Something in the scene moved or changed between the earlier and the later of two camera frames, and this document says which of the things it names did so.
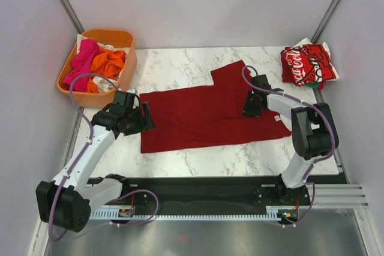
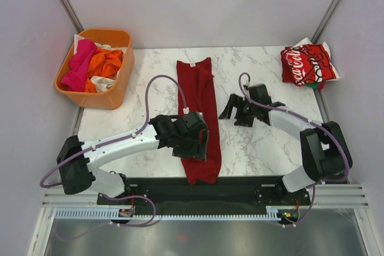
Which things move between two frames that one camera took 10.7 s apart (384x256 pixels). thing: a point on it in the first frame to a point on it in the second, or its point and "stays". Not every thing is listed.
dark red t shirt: [208, 117] to [198, 80]
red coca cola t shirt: [303, 64] stays
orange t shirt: [107, 62] stays
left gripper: [148, 123] to [179, 153]
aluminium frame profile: [336, 196] stays
